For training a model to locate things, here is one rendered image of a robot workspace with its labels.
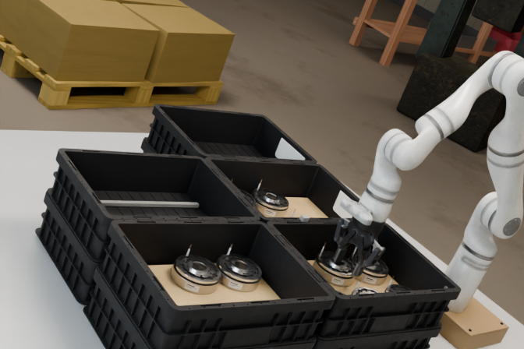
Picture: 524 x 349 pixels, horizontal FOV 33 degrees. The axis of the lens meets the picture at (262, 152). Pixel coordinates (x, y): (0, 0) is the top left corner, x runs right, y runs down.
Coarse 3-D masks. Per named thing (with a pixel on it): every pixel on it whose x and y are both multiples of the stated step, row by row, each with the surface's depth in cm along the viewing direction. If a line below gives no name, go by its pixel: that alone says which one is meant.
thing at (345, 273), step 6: (324, 252) 212; (330, 252) 213; (318, 258) 208; (324, 258) 209; (324, 264) 206; (330, 264) 207; (348, 264) 211; (330, 270) 205; (336, 270) 206; (342, 270) 207; (348, 270) 208; (342, 276) 205; (348, 276) 206
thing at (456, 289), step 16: (272, 224) 200; (288, 224) 203; (304, 224) 206; (320, 224) 209; (336, 224) 212; (384, 224) 223; (400, 240) 218; (448, 288) 202; (336, 304) 180; (352, 304) 182; (368, 304) 185; (384, 304) 189
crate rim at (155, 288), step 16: (112, 224) 174; (128, 224) 177; (144, 224) 179; (160, 224) 182; (176, 224) 184; (192, 224) 187; (208, 224) 189; (224, 224) 192; (240, 224) 195; (256, 224) 197; (112, 240) 174; (128, 240) 171; (128, 256) 168; (144, 272) 163; (160, 288) 159; (320, 288) 181; (160, 304) 158; (208, 304) 160; (224, 304) 162; (240, 304) 164; (256, 304) 166; (272, 304) 168; (288, 304) 171; (304, 304) 174; (320, 304) 176; (176, 320) 156
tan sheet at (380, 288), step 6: (312, 264) 211; (354, 282) 210; (360, 282) 212; (384, 282) 216; (396, 282) 218; (336, 288) 204; (342, 288) 206; (348, 288) 206; (354, 288) 208; (372, 288) 211; (378, 288) 212; (384, 288) 213
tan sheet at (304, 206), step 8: (288, 200) 240; (296, 200) 242; (304, 200) 244; (288, 208) 236; (296, 208) 238; (304, 208) 239; (312, 208) 241; (264, 216) 226; (288, 216) 231; (296, 216) 233; (312, 216) 237; (320, 216) 239
